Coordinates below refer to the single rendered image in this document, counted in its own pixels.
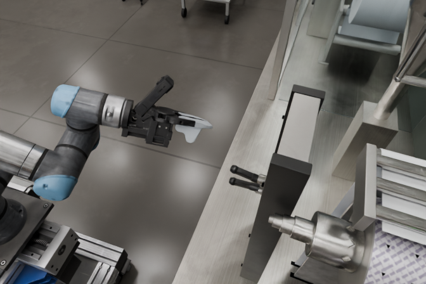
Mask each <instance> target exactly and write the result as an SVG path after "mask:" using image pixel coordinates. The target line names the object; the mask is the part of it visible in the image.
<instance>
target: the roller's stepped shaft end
mask: <svg viewBox="0 0 426 284"><path fill-rule="evenodd" d="M268 222H269V223H272V225H271V226H272V227H274V228H278V229H279V231H280V232H282V233H285V234H288V235H290V238H293V239H294V240H298V241H300V242H303V243H306V244H310V242H311V239H312V237H313V232H314V221H310V220H308V219H305V218H303V217H299V216H295V217H292V216H289V215H286V214H283V215H280V214H277V213H275V214H274V215H272V214H270V217H269V221H268Z"/></svg>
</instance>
